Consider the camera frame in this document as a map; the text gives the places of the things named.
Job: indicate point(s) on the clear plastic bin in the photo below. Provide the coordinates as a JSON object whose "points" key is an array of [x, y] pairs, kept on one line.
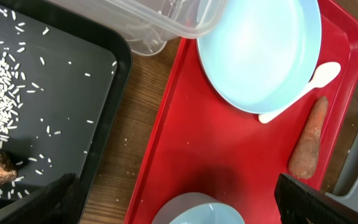
{"points": [[147, 25]]}

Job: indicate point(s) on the red plastic tray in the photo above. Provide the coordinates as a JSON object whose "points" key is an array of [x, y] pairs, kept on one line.
{"points": [[200, 143]]}

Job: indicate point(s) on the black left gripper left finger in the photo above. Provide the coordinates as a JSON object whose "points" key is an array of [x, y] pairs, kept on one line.
{"points": [[57, 202]]}

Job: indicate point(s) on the light blue plate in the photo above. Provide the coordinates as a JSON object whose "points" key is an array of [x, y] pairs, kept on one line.
{"points": [[262, 53]]}

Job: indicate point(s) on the orange carrot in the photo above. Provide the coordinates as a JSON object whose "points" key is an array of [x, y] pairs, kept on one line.
{"points": [[304, 159]]}

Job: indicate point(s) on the black tray bin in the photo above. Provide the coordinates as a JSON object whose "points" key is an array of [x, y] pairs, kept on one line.
{"points": [[85, 29]]}

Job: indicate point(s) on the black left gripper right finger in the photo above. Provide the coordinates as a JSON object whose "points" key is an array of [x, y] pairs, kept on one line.
{"points": [[298, 203]]}

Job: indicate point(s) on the small light blue bowl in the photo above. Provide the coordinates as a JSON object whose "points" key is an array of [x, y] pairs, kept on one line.
{"points": [[197, 208]]}

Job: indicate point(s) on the white plastic spoon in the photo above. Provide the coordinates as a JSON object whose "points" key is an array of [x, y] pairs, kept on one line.
{"points": [[323, 75]]}

